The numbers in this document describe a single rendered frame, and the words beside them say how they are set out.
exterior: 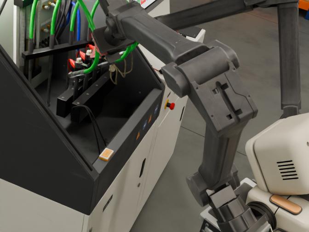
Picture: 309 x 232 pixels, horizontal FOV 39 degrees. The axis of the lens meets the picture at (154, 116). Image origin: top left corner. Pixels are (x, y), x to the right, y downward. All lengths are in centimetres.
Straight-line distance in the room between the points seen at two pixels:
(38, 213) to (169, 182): 140
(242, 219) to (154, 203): 174
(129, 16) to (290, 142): 45
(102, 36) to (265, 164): 53
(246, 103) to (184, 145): 252
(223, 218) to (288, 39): 57
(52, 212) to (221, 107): 101
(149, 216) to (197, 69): 200
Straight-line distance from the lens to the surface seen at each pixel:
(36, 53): 172
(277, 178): 106
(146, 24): 89
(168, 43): 78
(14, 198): 164
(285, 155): 102
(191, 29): 248
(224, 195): 99
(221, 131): 68
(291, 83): 132
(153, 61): 205
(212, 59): 70
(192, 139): 329
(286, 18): 132
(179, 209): 272
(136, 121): 166
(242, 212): 100
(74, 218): 154
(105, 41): 118
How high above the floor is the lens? 190
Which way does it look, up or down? 34 degrees down
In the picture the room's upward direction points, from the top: 13 degrees clockwise
